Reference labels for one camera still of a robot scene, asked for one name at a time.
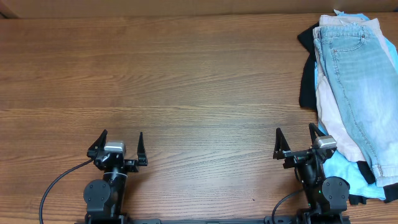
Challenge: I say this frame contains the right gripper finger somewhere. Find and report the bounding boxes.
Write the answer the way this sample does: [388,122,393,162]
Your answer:
[308,123,325,144]
[274,128,290,153]

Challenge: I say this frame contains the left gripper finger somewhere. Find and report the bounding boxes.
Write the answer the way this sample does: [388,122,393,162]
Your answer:
[88,129,108,152]
[137,132,146,161]

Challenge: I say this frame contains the light blue denim shorts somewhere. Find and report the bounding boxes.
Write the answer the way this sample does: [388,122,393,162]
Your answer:
[314,24,397,187]

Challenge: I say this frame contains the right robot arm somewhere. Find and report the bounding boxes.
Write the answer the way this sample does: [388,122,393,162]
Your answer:
[271,123,350,224]

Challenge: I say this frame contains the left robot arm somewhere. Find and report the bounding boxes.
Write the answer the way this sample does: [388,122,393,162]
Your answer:
[83,130,148,224]

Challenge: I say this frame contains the black garment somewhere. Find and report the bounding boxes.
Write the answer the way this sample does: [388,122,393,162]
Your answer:
[297,23,397,205]

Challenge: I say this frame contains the beige shorts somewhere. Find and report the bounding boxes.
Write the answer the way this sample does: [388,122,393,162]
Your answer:
[315,12,397,162]

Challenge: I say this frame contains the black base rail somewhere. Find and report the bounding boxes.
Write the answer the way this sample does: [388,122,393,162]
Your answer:
[74,215,351,224]

